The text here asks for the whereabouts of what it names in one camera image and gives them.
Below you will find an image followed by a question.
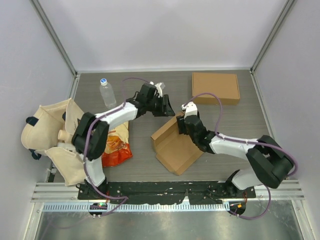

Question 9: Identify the large brown cardboard box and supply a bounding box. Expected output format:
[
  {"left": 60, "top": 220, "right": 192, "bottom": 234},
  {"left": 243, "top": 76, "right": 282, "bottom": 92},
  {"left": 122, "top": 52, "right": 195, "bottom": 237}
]
[{"left": 191, "top": 72, "right": 241, "bottom": 106}]

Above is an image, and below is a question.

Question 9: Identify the clear plastic water bottle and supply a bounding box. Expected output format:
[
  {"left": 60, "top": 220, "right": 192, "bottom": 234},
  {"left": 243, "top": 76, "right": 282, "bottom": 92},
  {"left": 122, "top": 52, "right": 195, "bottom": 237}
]
[{"left": 99, "top": 78, "right": 117, "bottom": 109}]

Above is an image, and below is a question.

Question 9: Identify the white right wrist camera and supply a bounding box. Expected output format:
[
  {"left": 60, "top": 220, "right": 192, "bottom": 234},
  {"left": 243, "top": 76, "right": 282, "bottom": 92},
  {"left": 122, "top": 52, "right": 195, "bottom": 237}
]
[{"left": 181, "top": 101, "right": 198, "bottom": 118}]

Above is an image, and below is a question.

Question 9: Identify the beige canvas tote bag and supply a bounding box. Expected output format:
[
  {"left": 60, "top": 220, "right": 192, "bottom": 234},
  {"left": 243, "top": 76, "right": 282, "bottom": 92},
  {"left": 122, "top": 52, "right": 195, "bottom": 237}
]
[{"left": 21, "top": 98, "right": 86, "bottom": 186}]

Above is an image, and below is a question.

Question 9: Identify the right aluminium frame post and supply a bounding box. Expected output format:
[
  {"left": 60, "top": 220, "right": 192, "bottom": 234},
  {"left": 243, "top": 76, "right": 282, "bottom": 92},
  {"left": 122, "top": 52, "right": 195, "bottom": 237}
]
[{"left": 250, "top": 0, "right": 297, "bottom": 75}]

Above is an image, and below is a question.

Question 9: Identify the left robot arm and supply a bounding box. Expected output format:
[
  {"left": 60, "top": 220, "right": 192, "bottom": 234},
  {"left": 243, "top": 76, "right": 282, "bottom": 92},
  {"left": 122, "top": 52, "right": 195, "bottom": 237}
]
[{"left": 71, "top": 82, "right": 175, "bottom": 200}]

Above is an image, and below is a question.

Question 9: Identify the cassava chips bag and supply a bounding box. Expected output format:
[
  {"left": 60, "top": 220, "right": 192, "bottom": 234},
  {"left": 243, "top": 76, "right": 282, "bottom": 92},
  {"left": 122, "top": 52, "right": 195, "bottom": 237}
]
[{"left": 101, "top": 121, "right": 133, "bottom": 168}]

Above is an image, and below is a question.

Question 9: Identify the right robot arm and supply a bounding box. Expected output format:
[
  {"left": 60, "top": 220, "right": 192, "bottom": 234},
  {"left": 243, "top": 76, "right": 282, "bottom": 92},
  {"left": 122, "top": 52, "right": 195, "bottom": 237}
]
[{"left": 176, "top": 115, "right": 295, "bottom": 198}]

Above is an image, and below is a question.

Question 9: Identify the small cardboard box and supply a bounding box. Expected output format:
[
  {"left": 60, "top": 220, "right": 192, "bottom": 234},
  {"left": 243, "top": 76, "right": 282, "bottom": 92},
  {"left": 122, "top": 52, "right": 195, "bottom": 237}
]
[{"left": 151, "top": 112, "right": 203, "bottom": 176}]

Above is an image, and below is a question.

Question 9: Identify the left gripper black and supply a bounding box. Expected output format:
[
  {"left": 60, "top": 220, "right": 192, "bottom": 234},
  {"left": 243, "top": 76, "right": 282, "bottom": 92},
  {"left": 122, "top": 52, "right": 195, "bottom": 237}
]
[{"left": 146, "top": 94, "right": 175, "bottom": 117}]

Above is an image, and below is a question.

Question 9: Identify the left aluminium frame post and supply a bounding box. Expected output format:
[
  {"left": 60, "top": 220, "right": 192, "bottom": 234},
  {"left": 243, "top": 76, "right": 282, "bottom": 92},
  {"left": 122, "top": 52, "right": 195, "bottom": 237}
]
[{"left": 29, "top": 0, "right": 80, "bottom": 99}]

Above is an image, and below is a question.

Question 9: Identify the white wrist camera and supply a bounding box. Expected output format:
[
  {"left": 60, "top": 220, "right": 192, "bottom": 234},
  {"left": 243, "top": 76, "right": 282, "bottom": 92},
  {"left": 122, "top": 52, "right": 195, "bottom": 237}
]
[
  {"left": 181, "top": 101, "right": 198, "bottom": 118},
  {"left": 149, "top": 81, "right": 165, "bottom": 98}
]

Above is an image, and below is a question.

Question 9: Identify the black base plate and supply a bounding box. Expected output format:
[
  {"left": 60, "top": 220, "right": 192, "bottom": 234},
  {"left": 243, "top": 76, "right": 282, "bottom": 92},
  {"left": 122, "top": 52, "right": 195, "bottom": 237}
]
[{"left": 77, "top": 180, "right": 257, "bottom": 205}]

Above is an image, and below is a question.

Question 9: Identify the slotted cable duct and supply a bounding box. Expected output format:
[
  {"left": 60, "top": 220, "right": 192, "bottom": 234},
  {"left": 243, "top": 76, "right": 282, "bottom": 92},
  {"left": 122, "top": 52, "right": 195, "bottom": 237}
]
[{"left": 42, "top": 202, "right": 230, "bottom": 212}]

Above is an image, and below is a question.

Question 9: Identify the aluminium frame post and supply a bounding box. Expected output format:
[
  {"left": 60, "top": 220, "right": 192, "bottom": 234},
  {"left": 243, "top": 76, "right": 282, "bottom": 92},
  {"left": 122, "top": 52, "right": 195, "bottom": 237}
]
[
  {"left": 29, "top": 0, "right": 80, "bottom": 99},
  {"left": 250, "top": 0, "right": 297, "bottom": 75}
]

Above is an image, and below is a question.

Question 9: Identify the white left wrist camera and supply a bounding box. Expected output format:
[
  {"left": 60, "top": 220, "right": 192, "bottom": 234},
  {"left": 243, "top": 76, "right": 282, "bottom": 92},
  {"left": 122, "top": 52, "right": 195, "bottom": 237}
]
[{"left": 149, "top": 81, "right": 165, "bottom": 98}]

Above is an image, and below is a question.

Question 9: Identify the beige bottle in tote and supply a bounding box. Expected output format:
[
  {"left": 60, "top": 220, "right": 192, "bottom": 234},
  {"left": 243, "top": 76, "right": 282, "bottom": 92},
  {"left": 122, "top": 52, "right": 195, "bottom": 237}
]
[{"left": 57, "top": 130, "right": 70, "bottom": 143}]

